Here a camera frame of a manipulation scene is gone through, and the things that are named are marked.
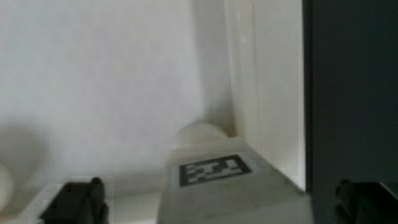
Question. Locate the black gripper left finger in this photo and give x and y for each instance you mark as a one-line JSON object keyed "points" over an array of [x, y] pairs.
{"points": [[78, 206]]}

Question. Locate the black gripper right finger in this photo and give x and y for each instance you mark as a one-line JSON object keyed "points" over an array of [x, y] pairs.
{"points": [[366, 203]]}

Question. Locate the white table leg with tag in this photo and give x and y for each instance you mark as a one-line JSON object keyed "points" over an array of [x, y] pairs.
{"points": [[225, 188]]}

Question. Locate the white square table top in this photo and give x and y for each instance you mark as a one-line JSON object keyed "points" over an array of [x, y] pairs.
{"points": [[119, 69]]}

